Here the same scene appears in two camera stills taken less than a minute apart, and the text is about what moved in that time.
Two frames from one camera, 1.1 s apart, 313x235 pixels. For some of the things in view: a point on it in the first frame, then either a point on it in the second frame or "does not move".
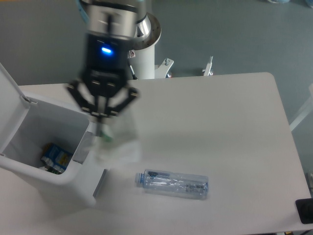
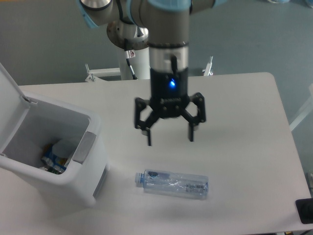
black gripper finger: [89, 104] to [146, 124]
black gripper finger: [112, 112] to [198, 99]
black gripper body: [106, 64] to [169, 92]
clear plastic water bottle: [181, 184] does not move
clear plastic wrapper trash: [111, 150] to [64, 148]
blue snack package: [55, 159] does not move
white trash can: [47, 152] does not move
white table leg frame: [307, 110] does not move
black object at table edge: [304, 207] does not move
